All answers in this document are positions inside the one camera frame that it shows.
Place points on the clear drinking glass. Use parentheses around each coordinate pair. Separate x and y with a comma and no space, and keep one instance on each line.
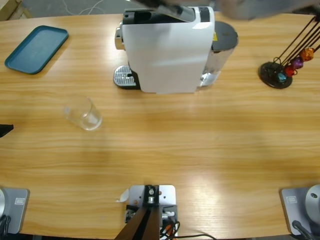
(86,117)

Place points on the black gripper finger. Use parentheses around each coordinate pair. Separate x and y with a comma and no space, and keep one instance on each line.
(148,2)
(5,128)

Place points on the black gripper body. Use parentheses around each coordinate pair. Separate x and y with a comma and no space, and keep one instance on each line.
(172,7)

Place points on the red coffee capsule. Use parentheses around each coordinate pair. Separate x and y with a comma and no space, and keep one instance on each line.
(290,70)

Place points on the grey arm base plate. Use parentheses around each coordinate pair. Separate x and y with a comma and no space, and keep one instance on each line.
(297,207)
(16,210)

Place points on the white capsule coffee machine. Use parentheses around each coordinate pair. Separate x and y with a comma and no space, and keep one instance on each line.
(167,57)

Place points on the dark camera post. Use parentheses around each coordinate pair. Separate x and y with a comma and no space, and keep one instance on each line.
(140,225)

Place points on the purple coffee capsule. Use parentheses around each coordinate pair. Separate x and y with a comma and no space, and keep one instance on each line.
(298,63)

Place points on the white paper tag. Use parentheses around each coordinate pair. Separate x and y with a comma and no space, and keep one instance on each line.
(124,196)

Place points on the silver black drip tray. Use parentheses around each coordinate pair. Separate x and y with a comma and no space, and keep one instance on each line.
(122,76)

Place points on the silver machine lid lever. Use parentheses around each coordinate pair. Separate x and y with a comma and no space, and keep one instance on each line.
(185,16)

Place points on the teal plastic tray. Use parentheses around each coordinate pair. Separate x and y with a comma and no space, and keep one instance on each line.
(35,50)

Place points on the blue coffee capsule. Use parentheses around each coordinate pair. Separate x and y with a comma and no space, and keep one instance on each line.
(282,77)

